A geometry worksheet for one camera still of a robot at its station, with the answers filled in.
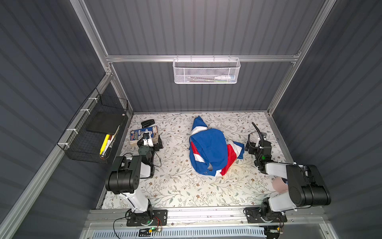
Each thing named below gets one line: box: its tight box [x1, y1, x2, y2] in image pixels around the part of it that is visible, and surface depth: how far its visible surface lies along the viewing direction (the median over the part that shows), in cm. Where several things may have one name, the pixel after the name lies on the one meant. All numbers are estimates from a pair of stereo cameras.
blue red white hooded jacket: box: [189, 116, 245, 177], surface depth 90 cm
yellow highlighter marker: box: [99, 133, 110, 155], surface depth 72 cm
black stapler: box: [140, 119, 156, 129], surface depth 114 cm
